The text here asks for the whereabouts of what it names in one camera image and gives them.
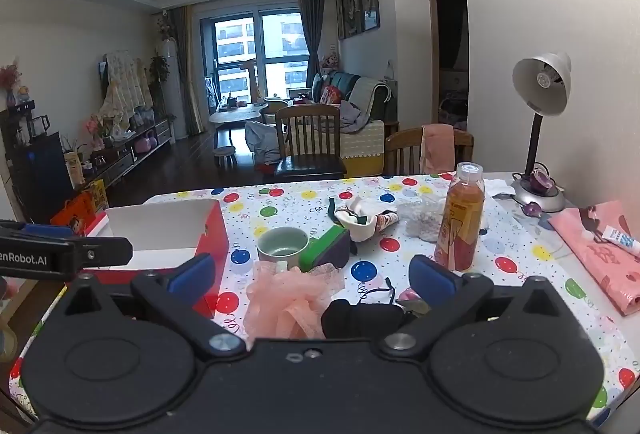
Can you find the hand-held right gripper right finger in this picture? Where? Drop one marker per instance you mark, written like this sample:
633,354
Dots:
434,275

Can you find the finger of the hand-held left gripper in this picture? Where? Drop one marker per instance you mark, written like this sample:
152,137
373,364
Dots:
75,254
47,230

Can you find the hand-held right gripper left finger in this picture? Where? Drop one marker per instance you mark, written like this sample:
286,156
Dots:
191,273

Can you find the red and white cardboard box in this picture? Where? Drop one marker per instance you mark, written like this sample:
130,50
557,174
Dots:
150,226

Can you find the pink lace cloth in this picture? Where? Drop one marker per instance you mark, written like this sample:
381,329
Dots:
285,301

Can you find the green sponge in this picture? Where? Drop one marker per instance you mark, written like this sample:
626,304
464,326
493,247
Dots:
325,248

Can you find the orange gift box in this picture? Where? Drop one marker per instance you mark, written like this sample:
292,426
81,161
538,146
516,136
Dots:
75,214

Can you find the orange juice bottle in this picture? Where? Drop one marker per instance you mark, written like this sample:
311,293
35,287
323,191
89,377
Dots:
459,224

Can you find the clear plastic bag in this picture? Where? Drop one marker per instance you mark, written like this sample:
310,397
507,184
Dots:
422,219

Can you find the black water dispenser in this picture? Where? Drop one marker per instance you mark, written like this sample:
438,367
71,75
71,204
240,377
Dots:
40,169

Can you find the yellow printed box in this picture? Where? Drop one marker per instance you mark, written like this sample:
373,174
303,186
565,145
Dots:
100,194

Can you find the balloon print tablecloth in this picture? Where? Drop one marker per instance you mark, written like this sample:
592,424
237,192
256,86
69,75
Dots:
505,234

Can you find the printed cloth pouch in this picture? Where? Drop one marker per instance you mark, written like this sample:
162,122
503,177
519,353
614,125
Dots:
357,219

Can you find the pale green cup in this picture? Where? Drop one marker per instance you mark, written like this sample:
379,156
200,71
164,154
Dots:
282,246

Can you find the low TV cabinet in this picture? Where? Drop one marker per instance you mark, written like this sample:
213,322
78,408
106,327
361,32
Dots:
125,154

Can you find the folded white napkin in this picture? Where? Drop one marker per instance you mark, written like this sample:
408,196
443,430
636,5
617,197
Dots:
500,188

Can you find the pink flower bouquet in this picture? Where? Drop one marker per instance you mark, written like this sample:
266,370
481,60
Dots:
96,127

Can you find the purple hair clip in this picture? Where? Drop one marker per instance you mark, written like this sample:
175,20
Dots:
541,180
531,209

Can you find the small wooden stool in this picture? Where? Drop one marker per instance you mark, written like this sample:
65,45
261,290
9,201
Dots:
225,157

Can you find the wooden dining chair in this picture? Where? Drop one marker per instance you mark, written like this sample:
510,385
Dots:
405,154

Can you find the pink cloth on chair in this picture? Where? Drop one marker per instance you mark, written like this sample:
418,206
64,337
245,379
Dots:
437,147

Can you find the pink handbag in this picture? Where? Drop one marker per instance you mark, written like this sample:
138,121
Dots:
145,145

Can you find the grey cloth bundle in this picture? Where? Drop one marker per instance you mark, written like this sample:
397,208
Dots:
262,142

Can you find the dark green sofa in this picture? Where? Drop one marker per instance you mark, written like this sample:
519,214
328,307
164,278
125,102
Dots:
365,139

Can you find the dried flower vase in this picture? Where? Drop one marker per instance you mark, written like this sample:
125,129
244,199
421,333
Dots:
10,79

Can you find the pink plastic bag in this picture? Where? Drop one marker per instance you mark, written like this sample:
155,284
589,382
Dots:
590,254

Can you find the wooden coffee table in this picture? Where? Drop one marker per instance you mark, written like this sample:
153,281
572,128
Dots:
235,117

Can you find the cream patterned TV cover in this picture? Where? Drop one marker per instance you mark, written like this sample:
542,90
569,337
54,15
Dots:
125,84

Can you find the purple cloth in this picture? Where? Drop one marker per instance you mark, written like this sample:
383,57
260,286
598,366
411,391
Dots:
352,119

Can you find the wooden chair with dark seat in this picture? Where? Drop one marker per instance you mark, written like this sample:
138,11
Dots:
307,139

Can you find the white tower air conditioner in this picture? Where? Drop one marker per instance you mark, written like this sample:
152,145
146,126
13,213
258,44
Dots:
171,89

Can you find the small white tube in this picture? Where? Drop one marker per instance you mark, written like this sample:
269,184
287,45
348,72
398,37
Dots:
620,239

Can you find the cream sofa throw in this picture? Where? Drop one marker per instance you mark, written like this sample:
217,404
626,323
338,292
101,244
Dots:
367,92

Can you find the green potted plant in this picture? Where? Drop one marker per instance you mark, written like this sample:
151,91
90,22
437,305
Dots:
159,69

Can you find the wooden giraffe figure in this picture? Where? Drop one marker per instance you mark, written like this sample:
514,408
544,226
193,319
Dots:
251,79

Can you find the red cushion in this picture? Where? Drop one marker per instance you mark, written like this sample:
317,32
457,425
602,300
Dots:
332,95

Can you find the grey and gold curtain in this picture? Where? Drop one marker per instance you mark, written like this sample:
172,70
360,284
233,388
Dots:
187,64

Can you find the silver desk lamp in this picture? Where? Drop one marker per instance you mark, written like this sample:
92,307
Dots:
540,84

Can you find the large window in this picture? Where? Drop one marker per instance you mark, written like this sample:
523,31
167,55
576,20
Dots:
255,49

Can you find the plush doll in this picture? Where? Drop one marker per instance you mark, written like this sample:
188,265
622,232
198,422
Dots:
329,59

